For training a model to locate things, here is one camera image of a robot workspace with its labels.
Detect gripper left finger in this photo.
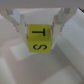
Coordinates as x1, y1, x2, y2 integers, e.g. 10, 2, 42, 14
3, 8, 31, 48

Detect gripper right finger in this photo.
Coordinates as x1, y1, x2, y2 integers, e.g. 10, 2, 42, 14
49, 7, 80, 47

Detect yellow block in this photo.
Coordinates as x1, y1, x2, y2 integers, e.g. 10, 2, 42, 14
26, 23, 53, 54

